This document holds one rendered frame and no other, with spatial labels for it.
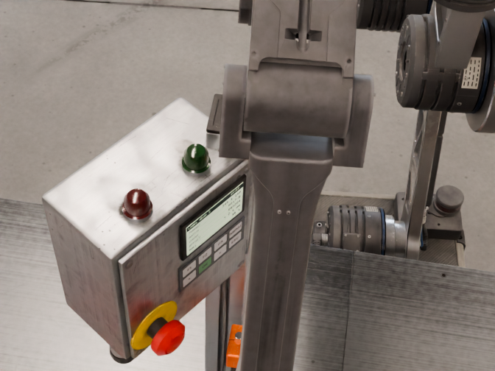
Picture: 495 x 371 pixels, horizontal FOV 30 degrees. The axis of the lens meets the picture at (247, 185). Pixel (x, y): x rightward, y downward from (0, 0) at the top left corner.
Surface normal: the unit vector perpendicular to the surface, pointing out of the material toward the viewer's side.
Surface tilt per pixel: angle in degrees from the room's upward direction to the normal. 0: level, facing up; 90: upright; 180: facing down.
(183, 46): 0
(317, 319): 0
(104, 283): 90
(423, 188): 65
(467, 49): 90
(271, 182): 70
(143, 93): 0
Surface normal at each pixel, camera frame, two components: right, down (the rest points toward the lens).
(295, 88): 0.02, -0.04
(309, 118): -0.03, 0.57
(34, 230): 0.04, -0.60
